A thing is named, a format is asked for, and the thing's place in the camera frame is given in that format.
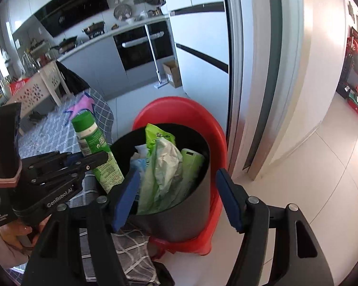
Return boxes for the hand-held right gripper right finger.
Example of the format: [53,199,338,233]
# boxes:
[215,168,336,286]

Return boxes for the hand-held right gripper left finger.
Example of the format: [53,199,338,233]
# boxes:
[22,169,141,286]

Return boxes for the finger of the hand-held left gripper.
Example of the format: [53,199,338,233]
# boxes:
[30,151,109,186]
[21,152,83,172]

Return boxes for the green white spray can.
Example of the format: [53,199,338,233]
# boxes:
[72,110,125,194]

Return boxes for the white green plastic bag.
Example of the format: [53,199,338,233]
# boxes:
[137,138,183,215]

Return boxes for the black trash bin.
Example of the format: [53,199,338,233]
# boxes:
[95,123,211,242]

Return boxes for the light green plastic bottle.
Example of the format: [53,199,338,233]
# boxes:
[179,148,205,203]

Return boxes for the green snack packet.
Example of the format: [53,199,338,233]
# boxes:
[145,123,176,158]

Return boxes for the person's left forearm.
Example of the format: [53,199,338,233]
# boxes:
[0,182,30,270]

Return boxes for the person's left hand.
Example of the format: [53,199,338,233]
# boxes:
[0,214,53,258]

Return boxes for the grey checkered tablecloth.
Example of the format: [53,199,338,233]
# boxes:
[6,88,162,286]

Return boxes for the white carved chair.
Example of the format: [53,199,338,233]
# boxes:
[6,60,70,126]

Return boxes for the red plastic basket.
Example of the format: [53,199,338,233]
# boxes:
[9,77,30,96]

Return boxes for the dark cloth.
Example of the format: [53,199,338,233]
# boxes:
[56,60,91,96]

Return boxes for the grey kitchen cabinet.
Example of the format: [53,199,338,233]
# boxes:
[57,15,179,102]

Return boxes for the red plastic stool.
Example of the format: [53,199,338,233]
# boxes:
[132,96,228,256]

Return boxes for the black built-in oven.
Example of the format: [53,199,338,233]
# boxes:
[113,21,174,72]

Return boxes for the black wok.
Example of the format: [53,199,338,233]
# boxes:
[49,36,78,52]

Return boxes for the cardboard box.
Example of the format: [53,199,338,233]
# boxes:
[163,60,182,89]

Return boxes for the white mop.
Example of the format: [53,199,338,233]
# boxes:
[145,24,169,89]

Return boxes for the dark cooking pot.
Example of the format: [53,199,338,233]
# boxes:
[82,21,105,38]

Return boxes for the round steel hanging strainer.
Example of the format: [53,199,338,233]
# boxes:
[113,3,133,21]

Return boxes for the black range hood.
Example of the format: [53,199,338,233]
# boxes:
[34,0,110,38]

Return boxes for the white refrigerator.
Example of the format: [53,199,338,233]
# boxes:
[159,0,230,117]

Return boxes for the grey sliding door frame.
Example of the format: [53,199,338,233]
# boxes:
[221,0,305,179]

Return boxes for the white wall cabinets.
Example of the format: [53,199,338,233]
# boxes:
[6,0,102,33]

